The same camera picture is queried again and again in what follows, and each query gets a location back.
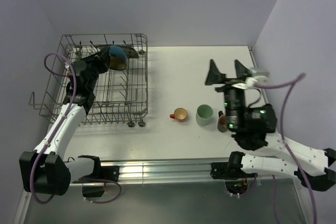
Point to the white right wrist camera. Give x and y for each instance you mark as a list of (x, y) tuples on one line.
[(251, 77)]

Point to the black floral square plate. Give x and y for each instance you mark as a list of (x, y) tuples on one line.
[(128, 50)]

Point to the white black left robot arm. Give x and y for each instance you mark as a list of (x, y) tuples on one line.
[(43, 170)]

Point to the small red orange cup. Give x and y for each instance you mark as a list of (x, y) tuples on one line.
[(180, 114)]

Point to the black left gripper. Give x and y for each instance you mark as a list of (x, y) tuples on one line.
[(98, 59)]

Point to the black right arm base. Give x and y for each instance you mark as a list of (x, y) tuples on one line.
[(232, 170)]

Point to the pale green cup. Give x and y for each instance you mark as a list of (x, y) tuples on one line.
[(204, 115)]

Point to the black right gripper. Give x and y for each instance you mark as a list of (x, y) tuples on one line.
[(215, 77)]

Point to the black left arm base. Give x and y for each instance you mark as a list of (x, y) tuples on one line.
[(103, 173)]

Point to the dark brown mug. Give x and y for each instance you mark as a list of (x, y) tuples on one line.
[(222, 122)]

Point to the grey wire dish rack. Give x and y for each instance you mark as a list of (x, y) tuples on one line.
[(120, 96)]

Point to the aluminium mounting rail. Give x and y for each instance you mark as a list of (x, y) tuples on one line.
[(195, 169)]

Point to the dark bowl tan inside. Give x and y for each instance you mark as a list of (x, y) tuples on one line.
[(118, 59)]

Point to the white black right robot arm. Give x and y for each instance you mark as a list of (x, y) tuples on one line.
[(264, 151)]

